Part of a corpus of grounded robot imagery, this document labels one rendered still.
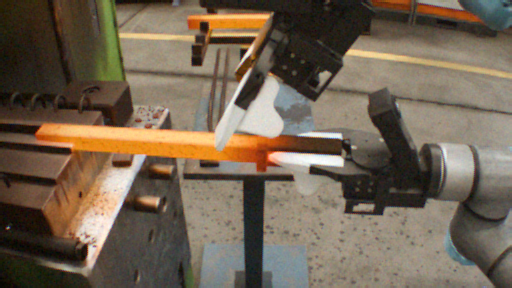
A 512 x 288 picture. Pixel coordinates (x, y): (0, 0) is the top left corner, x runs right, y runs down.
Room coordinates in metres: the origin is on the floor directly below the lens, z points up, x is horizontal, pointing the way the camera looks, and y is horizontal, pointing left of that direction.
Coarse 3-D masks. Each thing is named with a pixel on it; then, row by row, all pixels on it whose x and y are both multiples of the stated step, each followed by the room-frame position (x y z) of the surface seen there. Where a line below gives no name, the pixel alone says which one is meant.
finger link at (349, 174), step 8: (312, 168) 0.37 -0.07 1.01; (320, 168) 0.37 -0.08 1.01; (328, 168) 0.37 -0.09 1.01; (336, 168) 0.37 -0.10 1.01; (344, 168) 0.37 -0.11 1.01; (352, 168) 0.37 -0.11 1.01; (360, 168) 0.37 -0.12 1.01; (328, 176) 0.37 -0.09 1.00; (336, 176) 0.36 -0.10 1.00; (344, 176) 0.36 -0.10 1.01; (352, 176) 0.36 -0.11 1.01; (360, 176) 0.36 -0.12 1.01; (368, 176) 0.36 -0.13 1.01
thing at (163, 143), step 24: (96, 144) 0.43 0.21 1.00; (120, 144) 0.43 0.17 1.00; (144, 144) 0.42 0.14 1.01; (168, 144) 0.42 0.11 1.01; (192, 144) 0.42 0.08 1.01; (240, 144) 0.41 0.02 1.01; (264, 144) 0.41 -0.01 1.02; (288, 144) 0.41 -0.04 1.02; (312, 144) 0.41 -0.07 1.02; (336, 144) 0.41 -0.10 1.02; (264, 168) 0.39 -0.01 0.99
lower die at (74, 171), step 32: (0, 160) 0.41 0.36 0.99; (32, 160) 0.41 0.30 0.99; (64, 160) 0.41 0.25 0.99; (96, 160) 0.48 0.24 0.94; (0, 192) 0.35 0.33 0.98; (32, 192) 0.35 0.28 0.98; (64, 192) 0.38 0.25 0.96; (0, 224) 0.34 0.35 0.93; (32, 224) 0.33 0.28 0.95; (64, 224) 0.35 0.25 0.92
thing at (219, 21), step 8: (192, 16) 0.88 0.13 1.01; (200, 16) 0.88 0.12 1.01; (208, 16) 0.88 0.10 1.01; (216, 16) 0.88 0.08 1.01; (224, 16) 0.88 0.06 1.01; (232, 16) 0.88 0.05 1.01; (240, 16) 0.88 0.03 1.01; (248, 16) 0.88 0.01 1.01; (256, 16) 0.88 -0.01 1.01; (264, 16) 0.88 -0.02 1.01; (192, 24) 0.86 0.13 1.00; (216, 24) 0.86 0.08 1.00; (224, 24) 0.86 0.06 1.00; (232, 24) 0.86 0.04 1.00; (240, 24) 0.86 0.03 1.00; (248, 24) 0.86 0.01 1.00; (256, 24) 0.86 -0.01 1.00; (368, 24) 0.87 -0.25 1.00; (368, 32) 0.87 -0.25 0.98
